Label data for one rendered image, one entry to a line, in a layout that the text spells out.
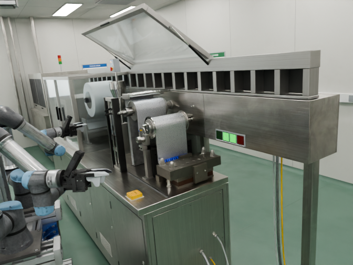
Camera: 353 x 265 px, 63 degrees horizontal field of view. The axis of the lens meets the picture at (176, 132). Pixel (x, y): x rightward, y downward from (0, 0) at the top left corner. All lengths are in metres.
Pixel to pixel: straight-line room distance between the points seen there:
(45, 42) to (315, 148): 6.49
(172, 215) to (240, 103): 0.75
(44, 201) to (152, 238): 0.67
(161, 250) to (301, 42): 3.23
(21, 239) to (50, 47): 5.98
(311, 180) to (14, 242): 1.52
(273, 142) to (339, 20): 2.62
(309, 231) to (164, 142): 0.98
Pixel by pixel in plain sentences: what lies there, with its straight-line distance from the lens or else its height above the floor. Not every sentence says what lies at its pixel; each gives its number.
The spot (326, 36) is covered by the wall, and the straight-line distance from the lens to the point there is 4.05.
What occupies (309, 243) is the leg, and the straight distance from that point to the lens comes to 1.88.
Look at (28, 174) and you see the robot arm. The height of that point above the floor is 1.25.
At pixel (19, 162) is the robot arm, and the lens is 1.48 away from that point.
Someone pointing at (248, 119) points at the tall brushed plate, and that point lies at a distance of 1.65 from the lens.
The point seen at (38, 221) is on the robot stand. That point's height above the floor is 0.73.
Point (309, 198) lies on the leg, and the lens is 1.75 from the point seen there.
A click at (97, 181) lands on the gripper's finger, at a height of 1.21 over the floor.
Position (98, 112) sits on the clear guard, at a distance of 2.77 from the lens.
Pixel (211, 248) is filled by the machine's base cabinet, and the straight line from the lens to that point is 2.08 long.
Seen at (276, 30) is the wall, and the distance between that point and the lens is 4.45.
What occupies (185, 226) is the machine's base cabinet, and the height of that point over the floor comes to 0.68.
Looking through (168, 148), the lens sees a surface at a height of 1.11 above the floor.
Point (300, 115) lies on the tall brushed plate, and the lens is 1.45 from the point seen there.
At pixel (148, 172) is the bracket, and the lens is 1.98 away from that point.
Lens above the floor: 1.64
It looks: 13 degrees down
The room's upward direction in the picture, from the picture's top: 4 degrees counter-clockwise
